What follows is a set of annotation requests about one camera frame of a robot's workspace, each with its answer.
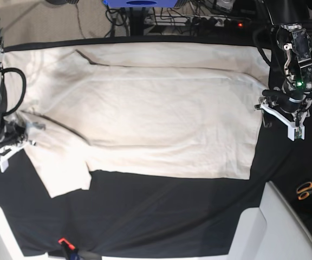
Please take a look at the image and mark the red clip on cloth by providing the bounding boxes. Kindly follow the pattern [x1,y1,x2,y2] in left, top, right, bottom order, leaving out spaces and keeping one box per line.
[58,238,75,250]

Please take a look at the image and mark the blue plastic box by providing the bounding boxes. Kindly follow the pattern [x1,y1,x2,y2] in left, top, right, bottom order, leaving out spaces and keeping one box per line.
[103,0,178,8]

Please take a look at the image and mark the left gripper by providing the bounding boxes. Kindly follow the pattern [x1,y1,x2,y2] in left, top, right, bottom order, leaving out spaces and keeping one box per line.
[255,89,312,141]

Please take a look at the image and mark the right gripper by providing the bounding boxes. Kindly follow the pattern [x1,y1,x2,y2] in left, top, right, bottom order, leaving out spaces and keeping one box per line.
[0,119,46,172]

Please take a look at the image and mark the orange handled scissors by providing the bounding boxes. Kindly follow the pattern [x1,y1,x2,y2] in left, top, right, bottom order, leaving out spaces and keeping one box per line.
[296,181,312,200]

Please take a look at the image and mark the white T-shirt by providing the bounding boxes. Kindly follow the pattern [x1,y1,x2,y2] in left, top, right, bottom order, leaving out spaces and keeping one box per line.
[4,42,269,198]

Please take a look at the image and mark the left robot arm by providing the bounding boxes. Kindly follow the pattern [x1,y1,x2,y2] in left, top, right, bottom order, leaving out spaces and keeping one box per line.
[255,1,312,141]

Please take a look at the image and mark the white power strip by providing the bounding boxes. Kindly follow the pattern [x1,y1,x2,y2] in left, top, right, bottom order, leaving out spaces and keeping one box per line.
[144,14,227,27]

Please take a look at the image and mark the black table cloth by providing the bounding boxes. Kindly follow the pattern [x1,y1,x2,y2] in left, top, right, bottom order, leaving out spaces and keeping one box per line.
[0,37,312,257]

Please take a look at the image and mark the white chair right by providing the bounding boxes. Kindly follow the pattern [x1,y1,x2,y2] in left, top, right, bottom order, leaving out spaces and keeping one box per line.
[227,181,312,259]

